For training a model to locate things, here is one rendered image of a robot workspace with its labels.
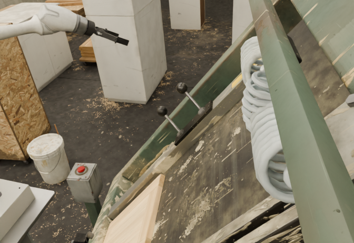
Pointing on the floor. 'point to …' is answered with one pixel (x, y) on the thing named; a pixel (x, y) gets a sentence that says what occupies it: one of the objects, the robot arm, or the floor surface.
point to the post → (93, 211)
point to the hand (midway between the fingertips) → (120, 39)
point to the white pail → (50, 157)
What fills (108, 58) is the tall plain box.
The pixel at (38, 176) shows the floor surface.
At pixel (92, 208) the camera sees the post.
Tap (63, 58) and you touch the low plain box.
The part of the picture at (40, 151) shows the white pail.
